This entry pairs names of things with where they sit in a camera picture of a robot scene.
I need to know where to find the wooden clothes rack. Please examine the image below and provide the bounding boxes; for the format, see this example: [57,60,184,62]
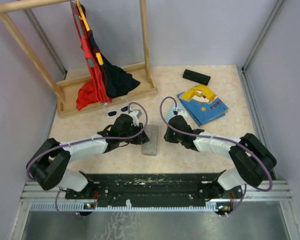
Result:
[0,0,158,118]

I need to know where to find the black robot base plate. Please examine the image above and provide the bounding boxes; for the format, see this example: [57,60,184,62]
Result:
[65,173,243,208]

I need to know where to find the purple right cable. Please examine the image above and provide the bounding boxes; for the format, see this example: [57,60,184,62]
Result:
[159,96,275,218]

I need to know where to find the red hanging garment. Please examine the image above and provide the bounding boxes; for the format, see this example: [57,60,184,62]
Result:
[70,2,113,104]

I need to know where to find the white sunglasses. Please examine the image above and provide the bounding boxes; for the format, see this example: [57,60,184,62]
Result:
[106,97,131,119]

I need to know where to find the grey glasses case green lining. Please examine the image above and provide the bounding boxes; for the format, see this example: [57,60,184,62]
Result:
[141,124,159,157]

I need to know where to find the black hanging garment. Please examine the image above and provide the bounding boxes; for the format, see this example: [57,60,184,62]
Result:
[89,34,142,99]

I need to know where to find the purple cable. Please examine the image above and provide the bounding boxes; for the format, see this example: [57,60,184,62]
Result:
[159,96,275,218]
[26,101,148,219]

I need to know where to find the yellow clothes hanger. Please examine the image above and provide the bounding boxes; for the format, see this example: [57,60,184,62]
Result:
[76,0,104,66]

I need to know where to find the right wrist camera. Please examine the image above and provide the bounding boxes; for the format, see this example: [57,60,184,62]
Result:
[173,109,188,118]

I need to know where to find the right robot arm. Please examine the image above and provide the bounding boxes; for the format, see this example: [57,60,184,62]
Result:
[164,115,277,198]

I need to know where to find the grey red clothes hanger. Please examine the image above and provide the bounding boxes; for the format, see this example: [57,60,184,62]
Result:
[70,0,95,68]

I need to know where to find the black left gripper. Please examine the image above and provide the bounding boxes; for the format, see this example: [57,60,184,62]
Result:
[120,121,150,145]

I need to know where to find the black glasses case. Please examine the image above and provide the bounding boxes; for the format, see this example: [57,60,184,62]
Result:
[182,69,211,86]

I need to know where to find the blue yellow folded cloth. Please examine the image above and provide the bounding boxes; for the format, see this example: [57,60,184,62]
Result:
[177,84,229,127]

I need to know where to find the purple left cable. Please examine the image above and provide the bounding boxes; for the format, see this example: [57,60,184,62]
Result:
[26,101,148,219]

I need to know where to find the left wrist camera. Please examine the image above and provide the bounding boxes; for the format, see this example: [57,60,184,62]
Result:
[128,109,142,127]

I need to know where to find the light blue flat lens cloth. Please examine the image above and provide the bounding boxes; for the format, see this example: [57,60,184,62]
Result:
[165,103,179,122]

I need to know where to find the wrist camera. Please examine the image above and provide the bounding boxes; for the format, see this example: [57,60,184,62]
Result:
[173,109,188,118]
[128,109,142,127]

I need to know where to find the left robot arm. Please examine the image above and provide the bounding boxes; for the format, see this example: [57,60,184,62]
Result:
[26,110,150,199]

